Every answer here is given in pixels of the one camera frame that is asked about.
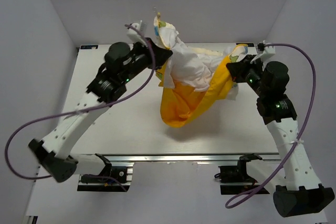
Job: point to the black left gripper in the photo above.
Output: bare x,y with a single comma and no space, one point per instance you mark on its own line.
160,55

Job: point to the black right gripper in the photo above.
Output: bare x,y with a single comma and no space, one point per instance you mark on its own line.
237,69

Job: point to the yellow cream dinosaur print jacket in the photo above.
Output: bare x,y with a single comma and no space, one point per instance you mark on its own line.
193,78

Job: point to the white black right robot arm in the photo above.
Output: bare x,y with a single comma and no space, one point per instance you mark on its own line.
294,186

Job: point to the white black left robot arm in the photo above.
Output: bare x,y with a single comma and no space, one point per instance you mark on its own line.
121,64

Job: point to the blue left corner label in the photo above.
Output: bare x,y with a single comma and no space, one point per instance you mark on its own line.
88,47

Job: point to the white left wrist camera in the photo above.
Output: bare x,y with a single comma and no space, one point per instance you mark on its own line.
139,26

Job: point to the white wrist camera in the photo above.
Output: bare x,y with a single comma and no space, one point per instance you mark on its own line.
139,26
268,52

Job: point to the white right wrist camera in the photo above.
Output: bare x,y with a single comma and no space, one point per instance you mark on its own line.
268,52

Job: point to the aluminium front table rail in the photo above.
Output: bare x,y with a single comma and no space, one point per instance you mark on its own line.
125,160

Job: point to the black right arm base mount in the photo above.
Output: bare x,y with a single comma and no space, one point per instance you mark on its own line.
234,178

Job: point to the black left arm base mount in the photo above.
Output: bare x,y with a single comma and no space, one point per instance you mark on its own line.
117,179

